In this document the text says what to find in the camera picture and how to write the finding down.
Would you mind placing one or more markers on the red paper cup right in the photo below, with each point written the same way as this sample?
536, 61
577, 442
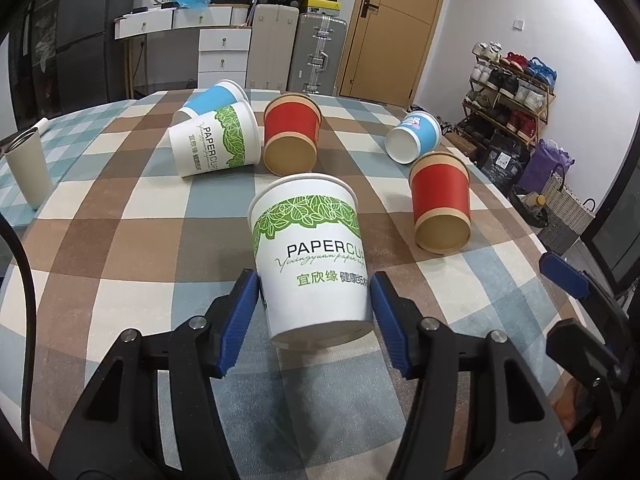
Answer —
440, 191

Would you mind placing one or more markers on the black refrigerator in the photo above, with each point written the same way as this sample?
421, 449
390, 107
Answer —
89, 59

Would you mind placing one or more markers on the beige steel tumbler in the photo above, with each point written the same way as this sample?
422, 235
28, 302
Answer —
29, 168

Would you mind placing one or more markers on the woven grey basket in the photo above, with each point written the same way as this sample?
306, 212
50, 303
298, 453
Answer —
567, 215

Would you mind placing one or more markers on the white green-leaf paper cup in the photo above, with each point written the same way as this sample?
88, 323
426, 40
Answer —
310, 259

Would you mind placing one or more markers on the person's right hand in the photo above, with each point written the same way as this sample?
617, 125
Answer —
565, 406

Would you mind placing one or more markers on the white drawer desk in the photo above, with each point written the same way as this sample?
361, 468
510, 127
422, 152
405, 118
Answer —
156, 20

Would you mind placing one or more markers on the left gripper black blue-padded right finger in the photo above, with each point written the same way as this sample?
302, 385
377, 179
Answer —
513, 433

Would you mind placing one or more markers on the red paper cup centre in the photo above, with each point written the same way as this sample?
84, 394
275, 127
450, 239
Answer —
292, 125

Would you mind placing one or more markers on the blue paper cup far left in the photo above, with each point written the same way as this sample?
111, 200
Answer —
223, 93

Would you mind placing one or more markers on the wooden door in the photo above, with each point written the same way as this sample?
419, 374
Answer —
387, 46

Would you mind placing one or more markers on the beige suitcase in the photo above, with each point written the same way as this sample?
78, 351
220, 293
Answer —
271, 46

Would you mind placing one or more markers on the purple bag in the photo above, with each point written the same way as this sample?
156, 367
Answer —
547, 156

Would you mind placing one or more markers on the white drawer cabinet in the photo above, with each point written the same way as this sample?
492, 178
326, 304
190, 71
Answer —
223, 54

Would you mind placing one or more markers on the blue white paper cup right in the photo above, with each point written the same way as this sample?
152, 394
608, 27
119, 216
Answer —
417, 134

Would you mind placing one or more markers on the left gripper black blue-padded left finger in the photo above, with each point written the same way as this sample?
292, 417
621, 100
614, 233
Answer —
114, 429

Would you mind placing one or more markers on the silver aluminium suitcase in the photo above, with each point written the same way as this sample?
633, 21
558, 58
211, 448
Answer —
317, 52

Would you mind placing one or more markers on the wooden shoe rack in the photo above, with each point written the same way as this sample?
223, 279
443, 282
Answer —
509, 98

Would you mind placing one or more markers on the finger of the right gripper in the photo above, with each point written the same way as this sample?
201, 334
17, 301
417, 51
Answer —
563, 275

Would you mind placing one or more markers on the teal checked tablecloth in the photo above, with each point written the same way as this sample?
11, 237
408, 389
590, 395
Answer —
66, 138

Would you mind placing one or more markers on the red paper cup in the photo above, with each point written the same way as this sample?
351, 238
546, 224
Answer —
292, 125
440, 191

